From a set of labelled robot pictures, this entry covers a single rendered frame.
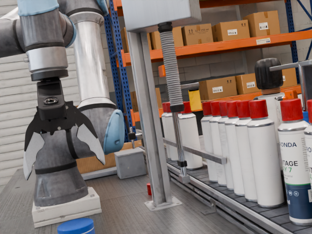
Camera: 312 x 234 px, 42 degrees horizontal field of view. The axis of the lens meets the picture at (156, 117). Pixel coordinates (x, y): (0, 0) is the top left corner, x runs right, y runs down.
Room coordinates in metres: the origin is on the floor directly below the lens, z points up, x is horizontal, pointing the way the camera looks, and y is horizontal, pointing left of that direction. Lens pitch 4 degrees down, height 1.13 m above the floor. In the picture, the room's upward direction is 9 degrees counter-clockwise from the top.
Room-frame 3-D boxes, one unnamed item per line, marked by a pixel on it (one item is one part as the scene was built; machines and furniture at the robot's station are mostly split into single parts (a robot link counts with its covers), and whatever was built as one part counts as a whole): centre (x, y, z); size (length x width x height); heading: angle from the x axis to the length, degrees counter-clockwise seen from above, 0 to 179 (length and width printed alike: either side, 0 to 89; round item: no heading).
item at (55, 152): (1.13, 0.30, 1.04); 0.13 x 0.12 x 0.14; 87
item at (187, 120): (1.22, -0.09, 0.98); 0.05 x 0.05 x 0.20
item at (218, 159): (1.41, -0.02, 0.96); 1.07 x 0.01 x 0.01; 13
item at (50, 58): (0.79, 0.20, 1.22); 0.08 x 0.08 x 0.05
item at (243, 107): (0.82, -0.18, 0.98); 0.05 x 0.05 x 0.20
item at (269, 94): (1.27, -0.37, 1.03); 0.09 x 0.09 x 0.30
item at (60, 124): (0.80, 0.19, 1.14); 0.09 x 0.08 x 0.12; 15
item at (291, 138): (0.66, -0.22, 0.98); 0.05 x 0.05 x 0.20
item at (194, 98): (1.08, -0.11, 1.09); 0.03 x 0.01 x 0.06; 103
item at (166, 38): (0.95, -0.05, 1.18); 0.04 x 0.04 x 0.21
